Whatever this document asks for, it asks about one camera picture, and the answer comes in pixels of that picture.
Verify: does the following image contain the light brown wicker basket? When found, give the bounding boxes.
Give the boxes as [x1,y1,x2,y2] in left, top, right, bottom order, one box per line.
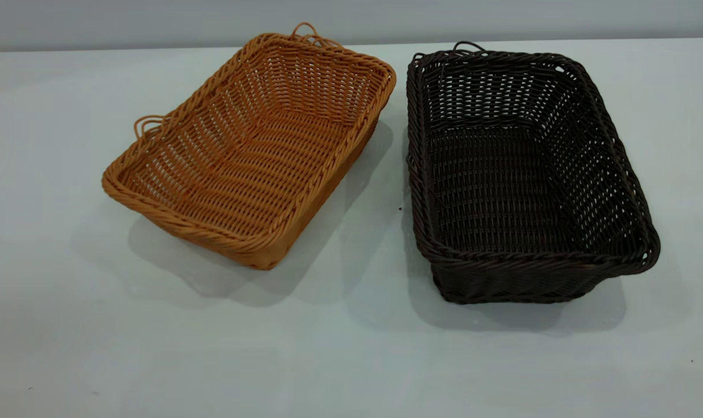
[101,22,397,271]

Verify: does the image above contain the dark brown wicker basket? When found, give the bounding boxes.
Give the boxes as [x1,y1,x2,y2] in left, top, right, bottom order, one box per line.
[406,41,661,305]

